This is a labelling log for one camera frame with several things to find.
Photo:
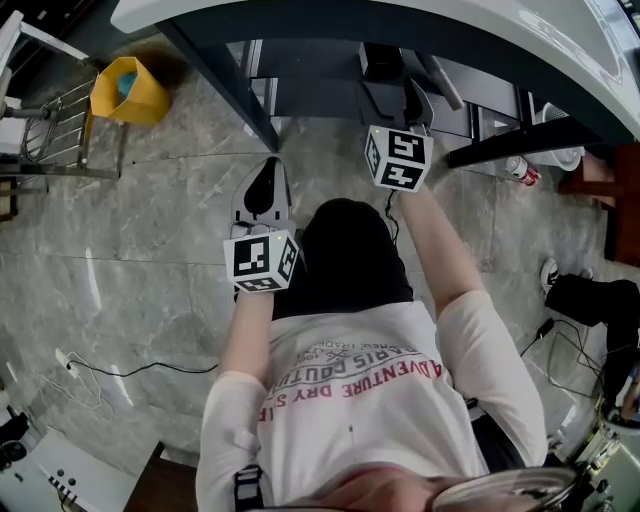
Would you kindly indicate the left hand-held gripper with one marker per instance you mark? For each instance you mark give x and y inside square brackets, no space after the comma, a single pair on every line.
[255,260]

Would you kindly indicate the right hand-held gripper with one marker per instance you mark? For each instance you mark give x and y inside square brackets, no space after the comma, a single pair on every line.
[400,157]

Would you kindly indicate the person's right forearm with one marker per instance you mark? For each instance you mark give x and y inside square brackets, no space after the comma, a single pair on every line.
[445,250]

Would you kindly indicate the person's left forearm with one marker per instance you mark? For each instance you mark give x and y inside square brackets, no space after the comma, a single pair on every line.
[247,340]

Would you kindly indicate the white washbasin vanity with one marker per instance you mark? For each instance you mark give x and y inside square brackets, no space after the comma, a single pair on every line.
[500,30]

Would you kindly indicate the grey drain pipe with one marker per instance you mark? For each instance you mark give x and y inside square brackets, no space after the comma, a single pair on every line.
[445,82]

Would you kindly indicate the person's black trousers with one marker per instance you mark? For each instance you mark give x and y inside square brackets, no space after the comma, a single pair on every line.
[345,260]

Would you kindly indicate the plastic bottle red label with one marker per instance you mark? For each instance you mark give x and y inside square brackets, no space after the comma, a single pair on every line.
[524,171]

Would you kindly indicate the white mesh waste basket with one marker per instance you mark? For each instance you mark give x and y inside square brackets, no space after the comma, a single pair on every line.
[550,150]

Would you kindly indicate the yellow waste bin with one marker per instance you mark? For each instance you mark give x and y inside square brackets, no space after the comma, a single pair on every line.
[135,107]

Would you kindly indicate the blue item in bin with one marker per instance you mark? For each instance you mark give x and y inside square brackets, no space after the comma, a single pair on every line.
[127,84]

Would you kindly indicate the metal stand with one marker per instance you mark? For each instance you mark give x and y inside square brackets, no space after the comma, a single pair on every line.
[60,150]

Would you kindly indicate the reddish wooden cabinet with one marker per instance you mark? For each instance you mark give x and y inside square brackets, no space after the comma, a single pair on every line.
[625,210]

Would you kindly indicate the person's white printed shirt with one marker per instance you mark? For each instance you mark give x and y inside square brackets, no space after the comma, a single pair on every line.
[370,415]

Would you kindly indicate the white power strip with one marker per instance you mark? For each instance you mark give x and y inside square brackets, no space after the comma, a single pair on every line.
[67,362]

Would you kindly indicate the black power adapter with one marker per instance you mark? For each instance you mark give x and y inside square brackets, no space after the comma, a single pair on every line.
[545,329]

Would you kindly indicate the dark brown cabinet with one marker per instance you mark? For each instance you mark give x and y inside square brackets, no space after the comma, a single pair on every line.
[165,480]

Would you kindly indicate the person's face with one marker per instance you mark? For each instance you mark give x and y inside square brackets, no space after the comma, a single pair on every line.
[380,492]

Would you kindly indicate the white appliance with black controls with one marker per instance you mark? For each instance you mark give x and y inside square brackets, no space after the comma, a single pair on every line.
[90,475]

